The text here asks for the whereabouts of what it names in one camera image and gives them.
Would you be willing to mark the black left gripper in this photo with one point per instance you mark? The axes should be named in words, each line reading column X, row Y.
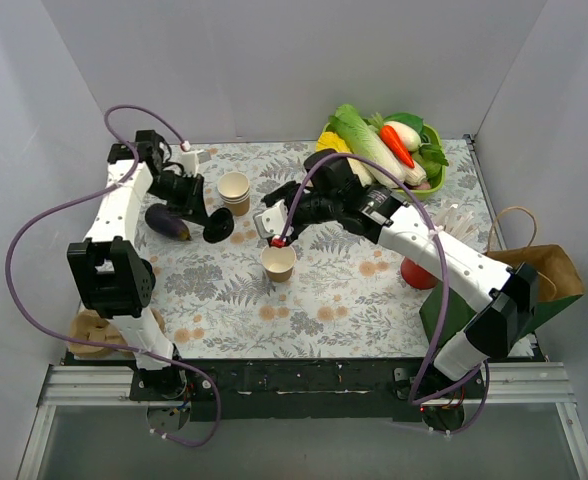
column 194, row 201

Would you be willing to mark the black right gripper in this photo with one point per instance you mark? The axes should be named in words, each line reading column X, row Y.
column 284, row 198

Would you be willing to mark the black coffee cup lid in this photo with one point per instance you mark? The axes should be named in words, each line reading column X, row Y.
column 219, row 226

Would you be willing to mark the brown paper coffee cup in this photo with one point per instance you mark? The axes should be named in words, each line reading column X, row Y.
column 278, row 263

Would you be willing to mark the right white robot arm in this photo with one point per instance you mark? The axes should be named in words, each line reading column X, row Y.
column 486, row 304

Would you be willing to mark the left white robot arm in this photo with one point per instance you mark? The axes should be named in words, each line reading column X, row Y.
column 112, row 279

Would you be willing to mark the purple eggplant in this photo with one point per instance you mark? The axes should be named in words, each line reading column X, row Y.
column 159, row 219

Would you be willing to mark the stack of paper cups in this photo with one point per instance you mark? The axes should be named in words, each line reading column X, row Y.
column 234, row 190

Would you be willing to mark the yellow napa cabbage leaf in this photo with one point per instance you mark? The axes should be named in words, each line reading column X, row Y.
column 331, row 140

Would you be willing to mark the floral patterned table mat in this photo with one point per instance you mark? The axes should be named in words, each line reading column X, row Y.
column 345, row 298

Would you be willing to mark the green napa cabbage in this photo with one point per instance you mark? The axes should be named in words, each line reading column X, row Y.
column 363, row 141

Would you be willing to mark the orange carrot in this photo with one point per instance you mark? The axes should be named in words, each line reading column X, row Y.
column 391, row 139

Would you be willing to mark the small white cabbage stalk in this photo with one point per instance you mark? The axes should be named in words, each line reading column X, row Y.
column 416, row 175

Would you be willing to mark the green plastic vegetable tray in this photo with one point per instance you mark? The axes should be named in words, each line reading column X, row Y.
column 428, row 136

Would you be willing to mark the purple onion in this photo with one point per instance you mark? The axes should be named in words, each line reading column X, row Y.
column 423, row 186

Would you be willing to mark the white radish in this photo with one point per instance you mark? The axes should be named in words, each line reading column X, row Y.
column 409, row 137

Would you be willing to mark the red straw holder cup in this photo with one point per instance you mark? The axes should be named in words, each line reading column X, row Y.
column 417, row 277

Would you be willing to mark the green leafy bok choy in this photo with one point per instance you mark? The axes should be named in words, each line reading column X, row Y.
column 433, row 159

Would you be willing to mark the dark green spinach leaf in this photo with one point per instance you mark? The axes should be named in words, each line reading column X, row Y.
column 413, row 121

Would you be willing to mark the brown cardboard cup carrier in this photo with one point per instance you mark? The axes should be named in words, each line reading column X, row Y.
column 95, row 337

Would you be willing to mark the brown and green paper bag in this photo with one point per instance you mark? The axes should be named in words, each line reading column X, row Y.
column 545, row 282

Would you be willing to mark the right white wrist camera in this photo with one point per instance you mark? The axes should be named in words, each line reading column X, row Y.
column 273, row 224

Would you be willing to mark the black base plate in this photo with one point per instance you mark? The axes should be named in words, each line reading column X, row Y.
column 316, row 389

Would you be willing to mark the aluminium frame rail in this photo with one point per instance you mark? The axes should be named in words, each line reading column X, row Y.
column 66, row 387

